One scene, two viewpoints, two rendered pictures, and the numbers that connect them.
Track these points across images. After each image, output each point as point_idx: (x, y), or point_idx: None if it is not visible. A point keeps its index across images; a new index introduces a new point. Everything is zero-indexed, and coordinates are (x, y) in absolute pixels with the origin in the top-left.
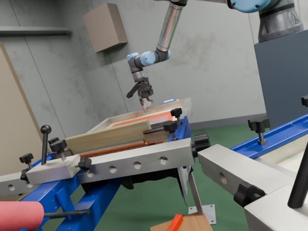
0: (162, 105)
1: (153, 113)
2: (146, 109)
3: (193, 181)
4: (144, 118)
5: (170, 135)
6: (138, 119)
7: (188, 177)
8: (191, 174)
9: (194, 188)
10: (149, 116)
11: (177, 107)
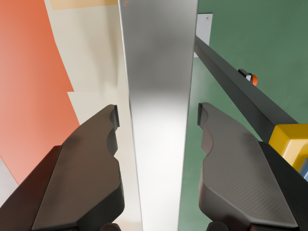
0: (146, 212)
1: (127, 139)
2: (131, 124)
3: (197, 54)
4: (32, 97)
5: None
6: (13, 47)
7: (200, 50)
8: (200, 59)
9: (195, 48)
10: (73, 126)
11: (141, 225)
